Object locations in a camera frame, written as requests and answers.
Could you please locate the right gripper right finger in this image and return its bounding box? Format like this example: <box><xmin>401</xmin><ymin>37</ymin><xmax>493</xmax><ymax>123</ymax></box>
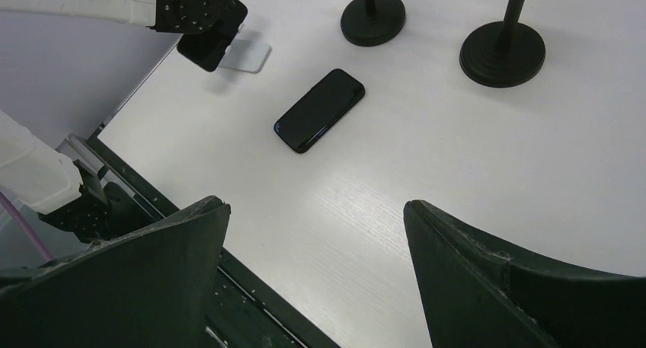
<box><xmin>403</xmin><ymin>200</ymin><xmax>645</xmax><ymax>347</ymax></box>

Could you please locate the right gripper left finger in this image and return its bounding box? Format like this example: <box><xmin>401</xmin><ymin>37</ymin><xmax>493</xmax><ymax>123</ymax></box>
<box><xmin>1</xmin><ymin>196</ymin><xmax>231</xmax><ymax>347</ymax></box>

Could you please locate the black phone stand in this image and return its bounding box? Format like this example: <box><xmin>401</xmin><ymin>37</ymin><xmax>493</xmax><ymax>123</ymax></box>
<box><xmin>340</xmin><ymin>0</ymin><xmax>406</xmax><ymax>47</ymax></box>
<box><xmin>459</xmin><ymin>0</ymin><xmax>546</xmax><ymax>88</ymax></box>

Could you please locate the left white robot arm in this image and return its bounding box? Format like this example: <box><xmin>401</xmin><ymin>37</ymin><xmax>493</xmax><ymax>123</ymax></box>
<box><xmin>1</xmin><ymin>0</ymin><xmax>248</xmax><ymax>242</ymax></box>

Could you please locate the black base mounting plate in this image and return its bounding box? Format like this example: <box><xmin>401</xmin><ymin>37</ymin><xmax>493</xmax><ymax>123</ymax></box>
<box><xmin>60</xmin><ymin>135</ymin><xmax>334</xmax><ymax>347</ymax></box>

